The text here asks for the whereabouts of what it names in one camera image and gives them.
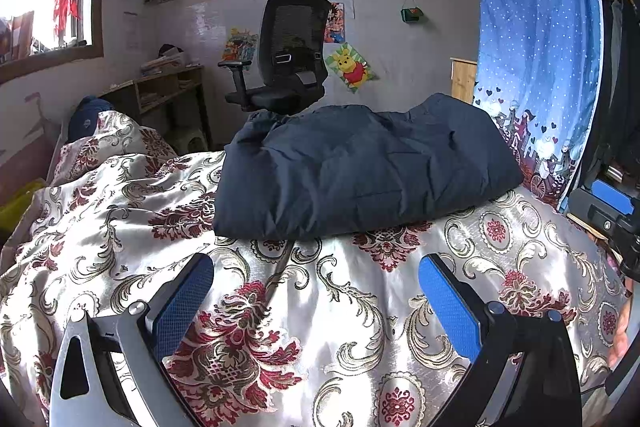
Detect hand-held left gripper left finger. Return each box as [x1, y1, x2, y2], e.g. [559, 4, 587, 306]
[49, 253, 216, 427]

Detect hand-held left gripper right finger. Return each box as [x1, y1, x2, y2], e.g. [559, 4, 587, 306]
[417, 253, 585, 427]

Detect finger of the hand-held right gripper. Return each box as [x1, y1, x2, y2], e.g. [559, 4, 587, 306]
[567, 188, 623, 233]
[591, 178, 635, 215]

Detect dark navy padded jacket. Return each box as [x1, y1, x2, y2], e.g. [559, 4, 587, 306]
[211, 93, 525, 242]

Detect dark hanging clothes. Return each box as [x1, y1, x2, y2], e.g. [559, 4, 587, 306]
[592, 0, 640, 188]

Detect pale clothes hanger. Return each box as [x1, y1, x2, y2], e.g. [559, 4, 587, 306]
[24, 93, 53, 138]

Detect person's right hand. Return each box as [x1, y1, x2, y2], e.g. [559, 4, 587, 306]
[607, 297, 632, 370]

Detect floral satin blanket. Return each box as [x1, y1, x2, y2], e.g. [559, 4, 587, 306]
[0, 109, 628, 427]

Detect pale plastic stool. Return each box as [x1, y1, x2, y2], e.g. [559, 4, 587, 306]
[170, 127, 208, 155]

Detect pale wooden board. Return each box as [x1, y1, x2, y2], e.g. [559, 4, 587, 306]
[450, 57, 478, 105]

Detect blue dotted curtain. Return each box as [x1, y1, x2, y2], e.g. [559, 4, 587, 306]
[470, 0, 603, 212]

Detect yellow green cloth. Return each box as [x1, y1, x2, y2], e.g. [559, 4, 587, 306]
[0, 179, 48, 230]

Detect wooden desk with shelves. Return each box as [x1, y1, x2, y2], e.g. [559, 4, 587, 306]
[97, 64, 213, 152]

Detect stack of papers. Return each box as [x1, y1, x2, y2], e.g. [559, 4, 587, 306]
[140, 52, 186, 78]

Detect yellow bear poster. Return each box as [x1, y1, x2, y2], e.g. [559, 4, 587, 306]
[325, 46, 378, 94]

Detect colourful cartoon poster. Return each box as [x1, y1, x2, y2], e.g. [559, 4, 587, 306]
[222, 27, 258, 62]

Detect black mesh office chair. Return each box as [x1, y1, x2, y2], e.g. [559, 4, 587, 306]
[217, 0, 333, 114]

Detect anime figures poster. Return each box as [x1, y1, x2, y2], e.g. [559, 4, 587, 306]
[324, 2, 346, 44]

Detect white wall paper sheet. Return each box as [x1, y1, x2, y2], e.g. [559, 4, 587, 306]
[123, 11, 144, 51]

